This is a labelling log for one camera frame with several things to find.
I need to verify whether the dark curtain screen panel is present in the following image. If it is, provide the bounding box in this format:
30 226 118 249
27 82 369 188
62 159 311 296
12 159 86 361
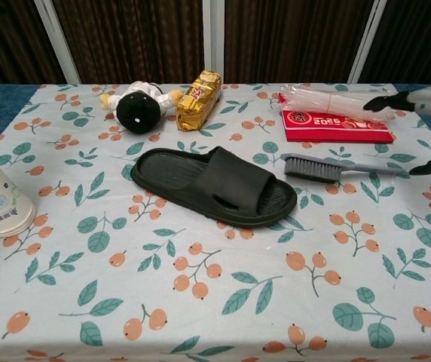
347 0 431 90
0 0 81 88
215 0 384 86
36 0 219 86

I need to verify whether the red 2026 desk calendar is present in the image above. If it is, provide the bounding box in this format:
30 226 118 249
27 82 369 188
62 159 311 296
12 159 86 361
278 92 396 144

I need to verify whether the clear bag of straws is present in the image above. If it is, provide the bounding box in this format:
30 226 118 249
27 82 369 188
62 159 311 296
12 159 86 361
278 84 399 121

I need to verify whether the black rubber slipper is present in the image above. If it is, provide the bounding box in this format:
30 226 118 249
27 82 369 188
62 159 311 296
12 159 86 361
130 146 298 229

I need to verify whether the gold foil snack package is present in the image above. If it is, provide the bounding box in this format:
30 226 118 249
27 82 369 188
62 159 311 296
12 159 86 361
176 69 223 132

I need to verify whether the floral print tablecloth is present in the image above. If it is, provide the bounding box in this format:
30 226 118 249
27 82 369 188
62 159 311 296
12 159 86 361
0 82 431 362

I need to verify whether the plush doll with black head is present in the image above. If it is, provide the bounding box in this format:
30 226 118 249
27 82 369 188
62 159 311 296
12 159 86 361
99 81 185 135

